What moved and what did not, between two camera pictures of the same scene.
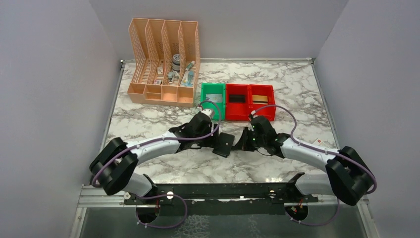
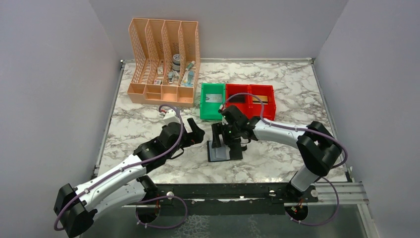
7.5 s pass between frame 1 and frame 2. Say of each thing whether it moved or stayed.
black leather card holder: moved
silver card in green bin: stayed
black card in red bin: stayed
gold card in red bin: stayed
